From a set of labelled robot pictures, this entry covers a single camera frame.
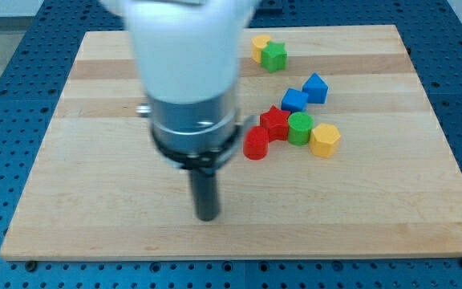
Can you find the green cylinder block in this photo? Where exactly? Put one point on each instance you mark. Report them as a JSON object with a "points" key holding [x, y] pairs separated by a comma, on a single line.
{"points": [[300, 126]]}

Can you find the red half-round block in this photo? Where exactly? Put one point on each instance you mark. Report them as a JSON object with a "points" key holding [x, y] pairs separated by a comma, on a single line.
{"points": [[256, 143]]}

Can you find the blue cube block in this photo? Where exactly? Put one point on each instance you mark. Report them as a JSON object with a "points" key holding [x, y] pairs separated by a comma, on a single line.
{"points": [[294, 100]]}

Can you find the yellow heart block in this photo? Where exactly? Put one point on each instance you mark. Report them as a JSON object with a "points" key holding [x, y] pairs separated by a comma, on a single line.
{"points": [[258, 43]]}

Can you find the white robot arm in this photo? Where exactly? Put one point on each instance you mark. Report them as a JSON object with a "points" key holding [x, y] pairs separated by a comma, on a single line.
{"points": [[187, 56]]}

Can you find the wooden board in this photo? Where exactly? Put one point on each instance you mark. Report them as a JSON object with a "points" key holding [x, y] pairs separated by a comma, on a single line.
{"points": [[100, 191]]}

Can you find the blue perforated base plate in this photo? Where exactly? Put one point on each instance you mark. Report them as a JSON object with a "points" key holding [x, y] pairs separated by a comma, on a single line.
{"points": [[32, 82]]}

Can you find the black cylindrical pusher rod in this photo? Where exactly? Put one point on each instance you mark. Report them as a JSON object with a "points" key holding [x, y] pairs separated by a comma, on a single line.
{"points": [[205, 195]]}

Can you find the green star block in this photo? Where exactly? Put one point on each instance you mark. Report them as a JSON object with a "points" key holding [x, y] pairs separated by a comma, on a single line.
{"points": [[274, 57]]}

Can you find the blue triangular prism block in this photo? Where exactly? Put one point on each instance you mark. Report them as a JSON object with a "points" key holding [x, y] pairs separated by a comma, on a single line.
{"points": [[316, 89]]}

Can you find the yellow hexagon block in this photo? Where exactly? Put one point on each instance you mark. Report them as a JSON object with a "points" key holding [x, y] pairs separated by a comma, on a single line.
{"points": [[324, 140]]}

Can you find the red star block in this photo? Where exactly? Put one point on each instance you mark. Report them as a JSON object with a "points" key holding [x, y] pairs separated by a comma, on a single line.
{"points": [[275, 121]]}

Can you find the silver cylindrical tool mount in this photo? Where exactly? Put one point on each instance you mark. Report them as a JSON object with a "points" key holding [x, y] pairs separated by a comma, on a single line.
{"points": [[204, 134]]}

